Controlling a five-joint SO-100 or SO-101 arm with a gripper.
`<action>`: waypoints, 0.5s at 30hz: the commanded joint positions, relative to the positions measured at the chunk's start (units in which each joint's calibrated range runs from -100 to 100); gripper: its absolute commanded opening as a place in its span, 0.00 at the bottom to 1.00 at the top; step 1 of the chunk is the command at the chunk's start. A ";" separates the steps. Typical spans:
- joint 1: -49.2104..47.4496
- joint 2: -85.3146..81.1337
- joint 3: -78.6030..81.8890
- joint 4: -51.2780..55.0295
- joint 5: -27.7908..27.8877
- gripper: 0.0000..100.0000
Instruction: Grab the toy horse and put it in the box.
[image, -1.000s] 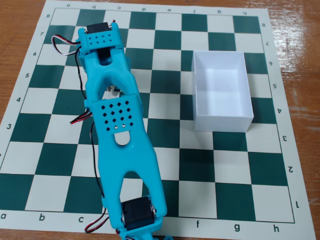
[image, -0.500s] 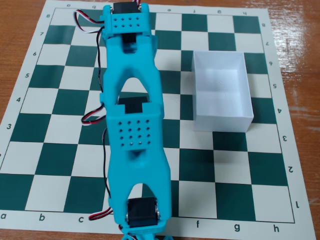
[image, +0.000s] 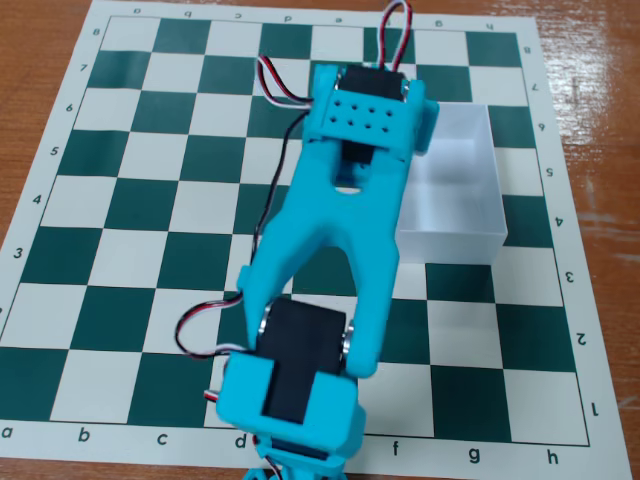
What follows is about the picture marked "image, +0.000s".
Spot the cyan gripper body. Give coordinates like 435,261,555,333
412,97,442,157

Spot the white rectangular box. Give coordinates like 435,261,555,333
394,103,510,266

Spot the green and cream chessboard mat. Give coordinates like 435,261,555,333
0,0,633,480

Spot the red white black looped cable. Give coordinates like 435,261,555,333
376,0,416,72

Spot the red white black servo cable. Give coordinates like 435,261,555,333
251,54,316,281

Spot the red white black elbow cable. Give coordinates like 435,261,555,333
174,291,248,362

